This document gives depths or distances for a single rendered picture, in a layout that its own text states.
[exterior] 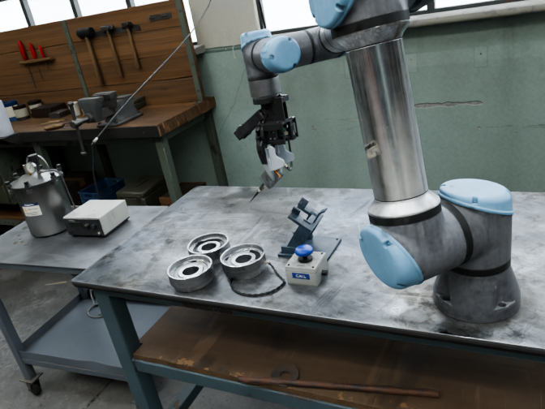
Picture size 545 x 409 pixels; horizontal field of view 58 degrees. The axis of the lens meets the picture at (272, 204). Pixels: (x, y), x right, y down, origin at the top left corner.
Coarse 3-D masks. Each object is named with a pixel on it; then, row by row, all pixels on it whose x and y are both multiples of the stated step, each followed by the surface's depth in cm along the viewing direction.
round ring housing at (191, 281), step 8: (192, 256) 118; (200, 256) 118; (176, 264) 117; (184, 264) 118; (208, 264) 116; (168, 272) 113; (184, 272) 116; (192, 272) 117; (200, 272) 113; (208, 272) 112; (176, 280) 110; (184, 280) 109; (192, 280) 109; (200, 280) 110; (208, 280) 113; (176, 288) 113; (184, 288) 110; (192, 288) 111; (200, 288) 112
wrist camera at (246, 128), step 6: (258, 114) 122; (252, 120) 124; (258, 120) 123; (240, 126) 128; (246, 126) 126; (252, 126) 125; (234, 132) 128; (240, 132) 127; (246, 132) 126; (240, 138) 128
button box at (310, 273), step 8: (296, 256) 109; (312, 256) 108; (320, 256) 107; (288, 264) 106; (296, 264) 106; (304, 264) 105; (312, 264) 105; (320, 264) 106; (288, 272) 106; (296, 272) 105; (304, 272) 104; (312, 272) 103; (320, 272) 106; (288, 280) 107; (296, 280) 106; (304, 280) 105; (312, 280) 104; (320, 280) 106
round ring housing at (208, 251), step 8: (192, 240) 126; (200, 240) 128; (224, 240) 125; (192, 248) 124; (200, 248) 123; (208, 248) 126; (216, 248) 122; (224, 248) 120; (208, 256) 119; (216, 256) 119; (216, 264) 121
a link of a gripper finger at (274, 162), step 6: (270, 150) 124; (270, 156) 124; (276, 156) 123; (270, 162) 125; (276, 162) 124; (282, 162) 123; (264, 168) 125; (270, 168) 125; (276, 168) 124; (270, 174) 126
